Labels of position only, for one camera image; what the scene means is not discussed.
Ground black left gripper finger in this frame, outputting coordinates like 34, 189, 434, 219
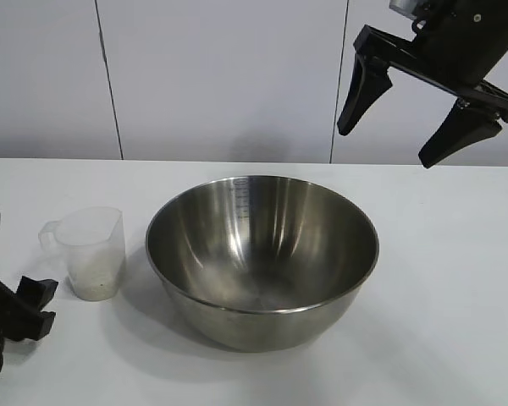
16, 276, 60, 312
25, 310, 58, 342

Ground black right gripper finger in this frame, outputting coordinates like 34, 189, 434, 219
417, 107, 504, 170
336, 49, 395, 137

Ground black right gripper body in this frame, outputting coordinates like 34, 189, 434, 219
353, 0, 508, 124

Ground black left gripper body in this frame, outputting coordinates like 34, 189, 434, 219
0, 253, 40, 343

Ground white rice grains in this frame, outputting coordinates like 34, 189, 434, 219
69, 261, 120, 302

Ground clear plastic measuring cup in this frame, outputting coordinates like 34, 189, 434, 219
39, 206, 124, 302

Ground stainless steel mixing bowl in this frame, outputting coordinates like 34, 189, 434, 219
145, 173, 381, 352

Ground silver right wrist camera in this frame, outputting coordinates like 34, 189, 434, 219
387, 0, 433, 19

